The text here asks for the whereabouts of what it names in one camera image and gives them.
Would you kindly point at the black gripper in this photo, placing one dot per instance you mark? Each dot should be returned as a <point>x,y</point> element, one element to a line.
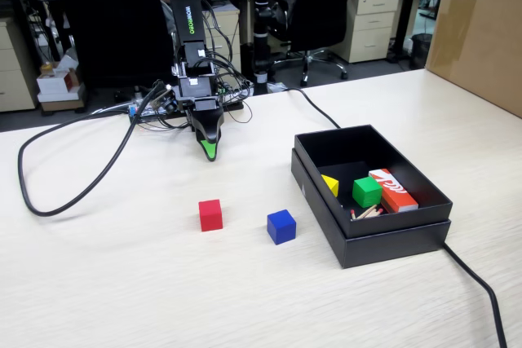
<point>197,93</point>

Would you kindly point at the red wooden cube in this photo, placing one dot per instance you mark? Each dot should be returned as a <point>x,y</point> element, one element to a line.
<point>211,217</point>

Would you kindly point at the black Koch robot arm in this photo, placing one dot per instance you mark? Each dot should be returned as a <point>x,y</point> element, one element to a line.
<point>188,18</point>

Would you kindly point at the blue wooden cube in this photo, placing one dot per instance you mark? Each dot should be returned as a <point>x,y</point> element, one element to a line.
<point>281,227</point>

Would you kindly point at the green wooden cube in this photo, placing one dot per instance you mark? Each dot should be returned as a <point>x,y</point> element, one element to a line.
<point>366,193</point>

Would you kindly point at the blue controller board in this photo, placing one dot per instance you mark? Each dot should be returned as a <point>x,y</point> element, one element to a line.
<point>133,111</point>

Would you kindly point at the black cardboard box tray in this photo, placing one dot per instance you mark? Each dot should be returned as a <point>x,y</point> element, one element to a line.
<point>334,148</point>

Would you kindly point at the black vertical stand pole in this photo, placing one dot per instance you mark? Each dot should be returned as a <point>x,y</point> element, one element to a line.
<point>261,22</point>

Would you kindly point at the yellow wooden wedge block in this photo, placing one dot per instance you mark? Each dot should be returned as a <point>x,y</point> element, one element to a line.
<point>331,186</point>

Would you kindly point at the tall-backed black office chair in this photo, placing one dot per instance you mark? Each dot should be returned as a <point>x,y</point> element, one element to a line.
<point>114,22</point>

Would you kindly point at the red-tipped wooden match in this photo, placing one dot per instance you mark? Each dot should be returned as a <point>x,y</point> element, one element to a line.
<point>367,213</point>
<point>351,213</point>
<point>377,212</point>

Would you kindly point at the stack of white boxes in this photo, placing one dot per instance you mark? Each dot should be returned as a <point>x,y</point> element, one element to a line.
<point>57,85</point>

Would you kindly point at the black swivel chair with castors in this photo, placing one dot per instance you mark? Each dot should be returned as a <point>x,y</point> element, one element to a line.
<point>322,5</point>

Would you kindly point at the orange and white matchbox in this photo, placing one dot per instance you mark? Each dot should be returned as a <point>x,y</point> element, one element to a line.
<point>397,197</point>

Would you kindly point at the black cardboard box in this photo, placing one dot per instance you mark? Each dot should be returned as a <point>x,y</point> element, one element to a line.
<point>387,250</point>

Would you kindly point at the black waste bin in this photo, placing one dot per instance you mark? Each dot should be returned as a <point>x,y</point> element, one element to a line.
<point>421,51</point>

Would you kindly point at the large brown cardboard box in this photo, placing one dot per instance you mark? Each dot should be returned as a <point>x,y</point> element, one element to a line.
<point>477,38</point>

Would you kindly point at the small wrist camera board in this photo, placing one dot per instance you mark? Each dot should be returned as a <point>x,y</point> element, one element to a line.
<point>165,98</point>

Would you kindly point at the cream drawer pedestal behind robot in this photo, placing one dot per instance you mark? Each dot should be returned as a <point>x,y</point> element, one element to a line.
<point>226,26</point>

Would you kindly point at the cream three-drawer pedestal with lock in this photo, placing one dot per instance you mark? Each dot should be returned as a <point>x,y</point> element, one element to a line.
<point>373,26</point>

